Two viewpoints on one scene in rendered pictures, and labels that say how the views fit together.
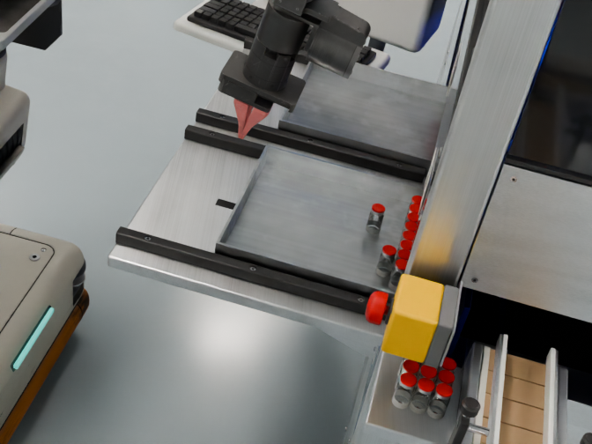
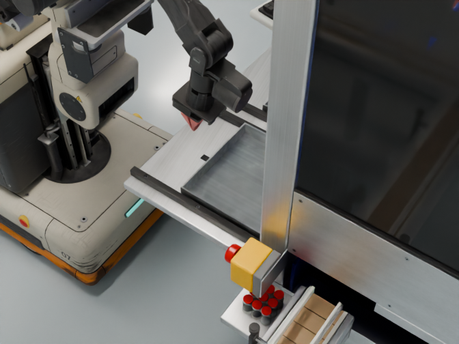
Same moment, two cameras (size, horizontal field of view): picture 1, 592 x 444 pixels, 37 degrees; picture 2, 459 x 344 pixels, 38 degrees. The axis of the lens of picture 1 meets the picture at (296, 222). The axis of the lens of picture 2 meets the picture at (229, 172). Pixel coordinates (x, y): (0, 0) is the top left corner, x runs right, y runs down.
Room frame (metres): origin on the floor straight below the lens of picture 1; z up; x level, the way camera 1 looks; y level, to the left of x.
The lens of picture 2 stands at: (0.13, -0.46, 2.11)
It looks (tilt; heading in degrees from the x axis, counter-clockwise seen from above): 50 degrees down; 29
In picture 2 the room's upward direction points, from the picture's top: straight up
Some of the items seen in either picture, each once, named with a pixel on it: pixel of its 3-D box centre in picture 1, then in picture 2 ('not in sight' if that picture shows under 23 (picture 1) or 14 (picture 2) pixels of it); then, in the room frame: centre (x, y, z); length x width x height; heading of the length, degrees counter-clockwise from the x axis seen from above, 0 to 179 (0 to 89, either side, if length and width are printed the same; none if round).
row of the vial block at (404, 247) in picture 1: (407, 241); not in sight; (1.02, -0.17, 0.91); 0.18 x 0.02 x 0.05; 173
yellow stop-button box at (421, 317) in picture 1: (418, 319); (254, 266); (0.77, -0.17, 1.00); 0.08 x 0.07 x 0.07; 83
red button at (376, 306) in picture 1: (381, 308); (235, 254); (0.77, -0.12, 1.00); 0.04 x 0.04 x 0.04; 83
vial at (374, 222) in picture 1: (375, 219); not in sight; (1.06, -0.12, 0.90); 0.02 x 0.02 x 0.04
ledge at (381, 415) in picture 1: (425, 403); (265, 314); (0.75, -0.21, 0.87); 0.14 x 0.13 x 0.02; 83
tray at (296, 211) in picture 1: (349, 229); (272, 190); (1.03, -0.08, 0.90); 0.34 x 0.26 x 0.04; 83
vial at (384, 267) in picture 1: (386, 261); not in sight; (0.97, -0.14, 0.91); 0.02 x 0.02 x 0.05
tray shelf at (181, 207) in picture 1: (326, 169); (285, 142); (1.21, -0.03, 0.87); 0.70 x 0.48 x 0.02; 173
